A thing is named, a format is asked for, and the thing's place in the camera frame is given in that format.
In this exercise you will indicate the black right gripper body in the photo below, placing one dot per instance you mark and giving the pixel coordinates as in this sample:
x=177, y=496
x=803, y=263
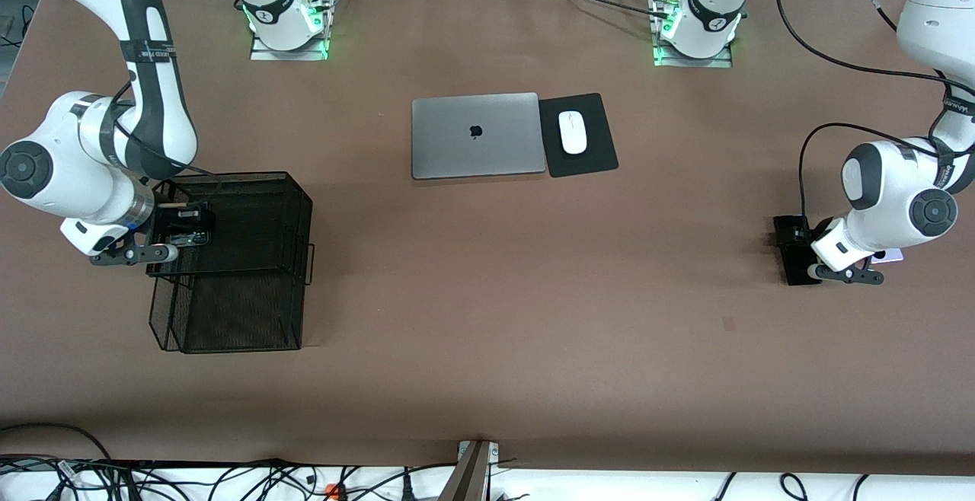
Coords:
x=166, y=220

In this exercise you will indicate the long black smartphone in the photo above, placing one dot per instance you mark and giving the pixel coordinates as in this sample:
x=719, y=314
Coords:
x=794, y=266

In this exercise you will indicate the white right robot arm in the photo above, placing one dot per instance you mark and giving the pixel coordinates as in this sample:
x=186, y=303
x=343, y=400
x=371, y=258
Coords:
x=145, y=67

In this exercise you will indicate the lavender flip phone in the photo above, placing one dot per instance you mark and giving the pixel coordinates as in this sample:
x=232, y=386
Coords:
x=890, y=256

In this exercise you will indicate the black mouse pad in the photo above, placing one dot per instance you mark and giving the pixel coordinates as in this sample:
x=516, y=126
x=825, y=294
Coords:
x=594, y=158

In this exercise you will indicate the white computer mouse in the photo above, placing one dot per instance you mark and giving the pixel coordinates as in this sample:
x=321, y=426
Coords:
x=573, y=132

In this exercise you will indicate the grey closed laptop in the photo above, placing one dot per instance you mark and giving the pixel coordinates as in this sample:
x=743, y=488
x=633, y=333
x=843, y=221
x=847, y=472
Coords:
x=503, y=135

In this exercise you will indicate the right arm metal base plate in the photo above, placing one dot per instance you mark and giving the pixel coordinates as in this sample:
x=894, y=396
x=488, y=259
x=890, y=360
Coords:
x=263, y=54

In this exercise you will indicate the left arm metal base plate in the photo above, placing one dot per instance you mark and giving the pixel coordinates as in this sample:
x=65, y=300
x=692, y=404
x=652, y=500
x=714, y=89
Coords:
x=724, y=63

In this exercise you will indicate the grey metal camera post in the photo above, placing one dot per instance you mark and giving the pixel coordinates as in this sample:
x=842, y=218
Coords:
x=468, y=478

